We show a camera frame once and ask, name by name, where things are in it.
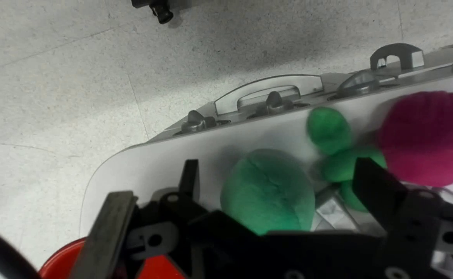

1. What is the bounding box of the black tripod clamp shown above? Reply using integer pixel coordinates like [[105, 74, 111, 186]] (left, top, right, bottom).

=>
[[130, 0, 175, 24]]

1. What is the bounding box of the green plush toy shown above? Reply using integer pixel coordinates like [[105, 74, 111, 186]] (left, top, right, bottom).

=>
[[305, 105, 387, 213]]

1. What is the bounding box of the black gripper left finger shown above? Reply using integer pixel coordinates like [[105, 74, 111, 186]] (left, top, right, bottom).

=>
[[178, 158, 201, 207]]

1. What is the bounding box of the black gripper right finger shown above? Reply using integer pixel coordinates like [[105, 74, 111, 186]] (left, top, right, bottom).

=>
[[352, 156, 409, 237]]

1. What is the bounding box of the red bowl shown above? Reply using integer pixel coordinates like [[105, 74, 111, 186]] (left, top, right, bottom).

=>
[[38, 237, 186, 279]]

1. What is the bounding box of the green ball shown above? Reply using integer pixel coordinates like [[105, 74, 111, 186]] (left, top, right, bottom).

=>
[[218, 147, 316, 237]]

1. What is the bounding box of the pink plush toy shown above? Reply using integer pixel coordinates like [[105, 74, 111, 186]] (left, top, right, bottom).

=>
[[375, 91, 453, 189]]

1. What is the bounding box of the grey stove burner ring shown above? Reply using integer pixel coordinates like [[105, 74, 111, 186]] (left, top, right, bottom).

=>
[[310, 187, 372, 234]]

